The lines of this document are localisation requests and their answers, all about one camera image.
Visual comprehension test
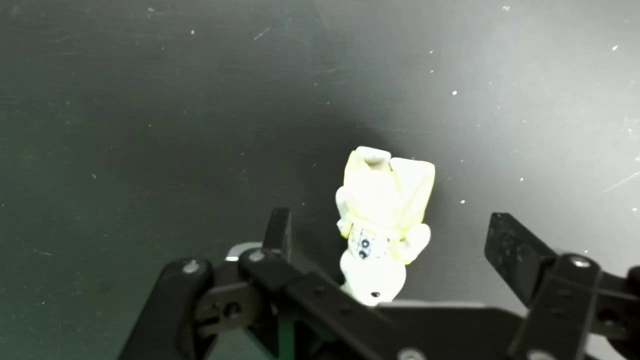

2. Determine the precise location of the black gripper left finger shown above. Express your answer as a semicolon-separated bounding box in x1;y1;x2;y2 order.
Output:
118;206;428;360

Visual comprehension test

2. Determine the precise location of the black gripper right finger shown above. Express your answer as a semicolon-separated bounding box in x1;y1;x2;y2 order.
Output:
482;211;640;360

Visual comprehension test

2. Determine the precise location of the white toy figure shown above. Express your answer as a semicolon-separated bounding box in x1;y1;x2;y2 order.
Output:
333;144;437;311

